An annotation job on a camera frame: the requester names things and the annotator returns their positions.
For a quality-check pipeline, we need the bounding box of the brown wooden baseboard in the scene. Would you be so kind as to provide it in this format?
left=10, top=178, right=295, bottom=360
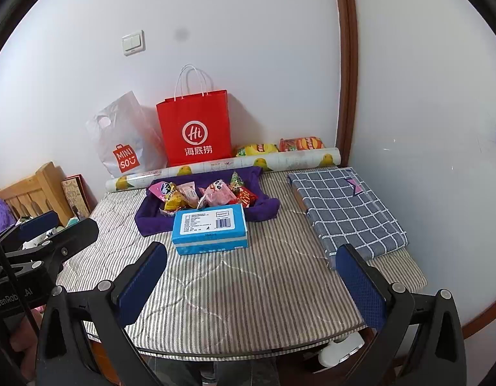
left=461, top=285, right=496, bottom=340

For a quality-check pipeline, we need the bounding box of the yellow chips bag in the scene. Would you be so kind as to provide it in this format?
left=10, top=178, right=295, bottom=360
left=235, top=142, right=280, bottom=157

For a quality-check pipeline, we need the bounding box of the blue tissue box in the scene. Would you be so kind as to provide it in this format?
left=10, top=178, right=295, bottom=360
left=171, top=203, right=248, bottom=256

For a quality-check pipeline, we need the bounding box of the red snack packet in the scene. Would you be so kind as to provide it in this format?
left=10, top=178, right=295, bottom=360
left=234, top=186, right=258, bottom=207

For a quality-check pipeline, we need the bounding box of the striped quilted mat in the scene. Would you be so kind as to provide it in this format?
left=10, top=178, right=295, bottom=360
left=57, top=167, right=429, bottom=356

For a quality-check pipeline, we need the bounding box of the white plastic object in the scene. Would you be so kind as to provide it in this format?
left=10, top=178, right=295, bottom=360
left=320, top=333, right=365, bottom=367

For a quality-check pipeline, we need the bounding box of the white plastic shopping bag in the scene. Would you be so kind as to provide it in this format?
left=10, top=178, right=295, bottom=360
left=86, top=90, right=168, bottom=178

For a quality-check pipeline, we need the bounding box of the red paper bag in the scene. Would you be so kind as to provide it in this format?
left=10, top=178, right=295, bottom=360
left=156, top=63, right=232, bottom=167

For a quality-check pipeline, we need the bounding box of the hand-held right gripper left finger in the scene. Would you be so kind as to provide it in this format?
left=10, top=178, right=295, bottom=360
left=34, top=241, right=169, bottom=386

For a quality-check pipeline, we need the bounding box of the folded grey checked cloth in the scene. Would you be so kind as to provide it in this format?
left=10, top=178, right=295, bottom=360
left=287, top=168, right=408, bottom=270

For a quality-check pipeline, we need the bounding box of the brown wooden door frame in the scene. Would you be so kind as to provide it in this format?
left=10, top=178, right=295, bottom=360
left=332, top=0, right=359, bottom=168

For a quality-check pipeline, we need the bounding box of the brown patterned box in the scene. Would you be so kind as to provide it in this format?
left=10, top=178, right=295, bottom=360
left=61, top=174, right=91, bottom=218

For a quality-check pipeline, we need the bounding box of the pink strawberry snack packet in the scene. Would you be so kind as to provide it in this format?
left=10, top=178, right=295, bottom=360
left=197, top=180, right=237, bottom=210

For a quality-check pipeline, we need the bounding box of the printed wrapping roll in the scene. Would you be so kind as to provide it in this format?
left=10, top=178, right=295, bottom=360
left=105, top=147, right=341, bottom=191

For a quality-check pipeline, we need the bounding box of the white light switch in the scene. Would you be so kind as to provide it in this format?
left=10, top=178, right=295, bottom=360
left=122, top=30, right=146, bottom=56

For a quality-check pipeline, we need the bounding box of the magenta and yellow snack packet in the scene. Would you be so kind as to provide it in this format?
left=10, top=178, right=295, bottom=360
left=150, top=181, right=178, bottom=202

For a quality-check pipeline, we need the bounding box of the long pale pink snack packet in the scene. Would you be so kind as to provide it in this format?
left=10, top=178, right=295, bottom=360
left=179, top=182, right=199, bottom=209

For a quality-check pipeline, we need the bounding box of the wooden headboard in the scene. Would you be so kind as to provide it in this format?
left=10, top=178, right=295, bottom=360
left=0, top=161, right=71, bottom=226

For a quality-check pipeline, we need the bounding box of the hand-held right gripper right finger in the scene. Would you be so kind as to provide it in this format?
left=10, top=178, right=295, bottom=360
left=335, top=244, right=468, bottom=386

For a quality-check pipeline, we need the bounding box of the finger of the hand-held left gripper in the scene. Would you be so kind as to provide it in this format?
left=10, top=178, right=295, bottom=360
left=0, top=210, right=60, bottom=251
left=8, top=218, right=100, bottom=278

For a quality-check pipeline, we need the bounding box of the purple cloth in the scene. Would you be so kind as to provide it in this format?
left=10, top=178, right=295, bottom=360
left=134, top=166, right=281, bottom=238

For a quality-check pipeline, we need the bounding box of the orange chips bag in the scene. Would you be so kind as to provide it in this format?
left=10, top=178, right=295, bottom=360
left=279, top=137, right=325, bottom=152

